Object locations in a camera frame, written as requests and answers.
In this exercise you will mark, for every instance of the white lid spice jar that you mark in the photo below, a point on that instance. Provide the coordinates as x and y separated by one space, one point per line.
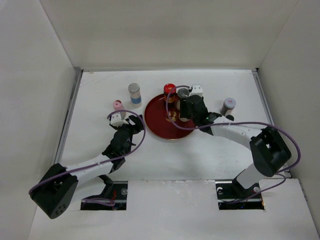
228 105

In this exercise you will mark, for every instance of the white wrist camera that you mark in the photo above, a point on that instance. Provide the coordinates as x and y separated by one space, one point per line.
196 90
116 120

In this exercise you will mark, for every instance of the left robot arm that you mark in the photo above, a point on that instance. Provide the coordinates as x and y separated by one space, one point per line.
61 185

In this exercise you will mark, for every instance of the red lid chili sauce jar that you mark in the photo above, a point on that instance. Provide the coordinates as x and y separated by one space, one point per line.
169 92

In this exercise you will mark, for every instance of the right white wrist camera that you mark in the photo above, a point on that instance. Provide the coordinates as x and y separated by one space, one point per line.
196 90

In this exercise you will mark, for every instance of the silver lid blue label bottle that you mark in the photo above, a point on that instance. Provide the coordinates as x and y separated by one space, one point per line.
135 95

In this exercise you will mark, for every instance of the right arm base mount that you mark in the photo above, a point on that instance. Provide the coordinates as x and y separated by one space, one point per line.
231 199

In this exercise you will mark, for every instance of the clear lid white shaker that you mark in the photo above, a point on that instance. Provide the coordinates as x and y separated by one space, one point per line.
182 94

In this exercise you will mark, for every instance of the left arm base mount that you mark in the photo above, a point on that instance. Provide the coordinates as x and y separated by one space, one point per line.
110 195

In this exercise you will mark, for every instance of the metal frame rail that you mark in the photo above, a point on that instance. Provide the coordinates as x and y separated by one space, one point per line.
68 115
255 74

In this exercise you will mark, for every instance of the pink lid spice bottle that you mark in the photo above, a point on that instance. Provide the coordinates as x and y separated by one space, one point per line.
118 106

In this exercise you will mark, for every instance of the left metal frame rail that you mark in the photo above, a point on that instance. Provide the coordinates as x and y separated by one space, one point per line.
68 115

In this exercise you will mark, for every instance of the black knob white grinder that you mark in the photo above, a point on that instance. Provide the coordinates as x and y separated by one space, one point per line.
184 115

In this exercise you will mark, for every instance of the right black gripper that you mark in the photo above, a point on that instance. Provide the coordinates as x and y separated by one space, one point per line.
184 108

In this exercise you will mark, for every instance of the red round tray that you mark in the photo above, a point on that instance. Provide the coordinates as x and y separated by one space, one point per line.
158 122

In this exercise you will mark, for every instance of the right metal frame rail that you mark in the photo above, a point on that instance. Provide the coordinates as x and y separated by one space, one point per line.
255 74

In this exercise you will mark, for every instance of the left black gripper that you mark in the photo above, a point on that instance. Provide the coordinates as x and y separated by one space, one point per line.
135 129

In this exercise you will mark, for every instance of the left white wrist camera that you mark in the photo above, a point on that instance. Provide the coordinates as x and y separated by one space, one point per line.
116 120

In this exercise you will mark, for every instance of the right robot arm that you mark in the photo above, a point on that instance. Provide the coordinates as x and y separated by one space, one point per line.
268 150

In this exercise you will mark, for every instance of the black lid pepper shaker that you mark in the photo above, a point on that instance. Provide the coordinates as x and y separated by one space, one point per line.
230 117

